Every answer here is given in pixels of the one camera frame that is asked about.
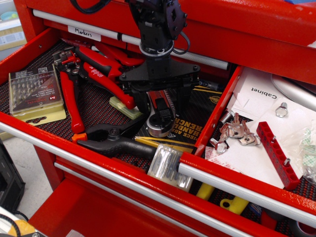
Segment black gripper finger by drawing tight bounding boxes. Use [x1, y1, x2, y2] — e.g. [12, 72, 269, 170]
[133, 91, 150, 115]
[176, 86, 192, 115]

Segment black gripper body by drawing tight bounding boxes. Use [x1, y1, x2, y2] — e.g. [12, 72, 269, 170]
[119, 56, 200, 95]

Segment silver box cutter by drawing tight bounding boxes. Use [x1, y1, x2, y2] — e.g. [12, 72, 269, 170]
[146, 90, 175, 138]

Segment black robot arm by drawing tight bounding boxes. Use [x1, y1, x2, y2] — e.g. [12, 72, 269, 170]
[119, 0, 200, 114]

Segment black yellow wrench set box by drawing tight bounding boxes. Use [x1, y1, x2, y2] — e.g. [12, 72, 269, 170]
[135, 85, 222, 153]

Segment left open red drawer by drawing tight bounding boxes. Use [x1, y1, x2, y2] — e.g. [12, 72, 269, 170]
[0, 27, 244, 198]

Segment open red drawer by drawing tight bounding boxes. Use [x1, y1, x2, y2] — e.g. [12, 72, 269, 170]
[179, 68, 316, 227]
[0, 27, 244, 198]

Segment right open red drawer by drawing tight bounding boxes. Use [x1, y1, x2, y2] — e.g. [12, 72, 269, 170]
[179, 68, 316, 227]

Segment black box on floor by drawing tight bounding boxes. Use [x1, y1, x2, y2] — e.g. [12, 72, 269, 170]
[0, 140, 25, 212]

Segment small green plastic case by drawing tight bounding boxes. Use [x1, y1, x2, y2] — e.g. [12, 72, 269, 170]
[109, 96, 142, 120]

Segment blue dry erase marker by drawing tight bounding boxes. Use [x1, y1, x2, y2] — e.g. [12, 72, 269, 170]
[199, 79, 225, 92]

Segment black spring clamp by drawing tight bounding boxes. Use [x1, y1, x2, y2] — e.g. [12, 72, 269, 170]
[72, 114, 156, 160]

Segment silver key bunch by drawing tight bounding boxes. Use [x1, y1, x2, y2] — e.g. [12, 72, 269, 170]
[219, 113, 261, 146]

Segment clear plastic bit packet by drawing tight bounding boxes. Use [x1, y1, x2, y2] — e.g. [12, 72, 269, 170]
[147, 144, 193, 192]

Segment white cabinet paper sheet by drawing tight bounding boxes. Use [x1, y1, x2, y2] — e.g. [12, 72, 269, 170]
[205, 68, 316, 188]

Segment red metal tool chest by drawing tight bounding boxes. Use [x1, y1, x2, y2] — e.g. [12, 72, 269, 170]
[15, 0, 316, 227]

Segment white markers label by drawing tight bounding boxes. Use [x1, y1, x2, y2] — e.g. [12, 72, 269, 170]
[68, 26, 101, 41]

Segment silver hex bolt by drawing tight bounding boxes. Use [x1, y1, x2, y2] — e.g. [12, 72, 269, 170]
[275, 102, 288, 118]

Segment drill bit set case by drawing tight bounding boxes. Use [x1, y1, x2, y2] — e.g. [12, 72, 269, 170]
[8, 65, 67, 126]

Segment silver curved metal plate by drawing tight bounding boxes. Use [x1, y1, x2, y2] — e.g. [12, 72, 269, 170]
[271, 75, 316, 111]

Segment clear bag of parts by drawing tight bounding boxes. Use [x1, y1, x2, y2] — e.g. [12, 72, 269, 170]
[281, 120, 316, 186]

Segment red bit holder strip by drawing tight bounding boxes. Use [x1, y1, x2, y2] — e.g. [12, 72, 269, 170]
[256, 121, 300, 191]

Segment red handled crimping pliers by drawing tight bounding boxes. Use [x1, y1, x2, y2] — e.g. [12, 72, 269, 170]
[75, 46, 136, 109]

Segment red wire stripper tool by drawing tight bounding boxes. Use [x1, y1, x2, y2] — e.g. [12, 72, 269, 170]
[52, 47, 85, 133]

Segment yellow handled tool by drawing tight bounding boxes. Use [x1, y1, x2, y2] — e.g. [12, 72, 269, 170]
[196, 183, 249, 215]

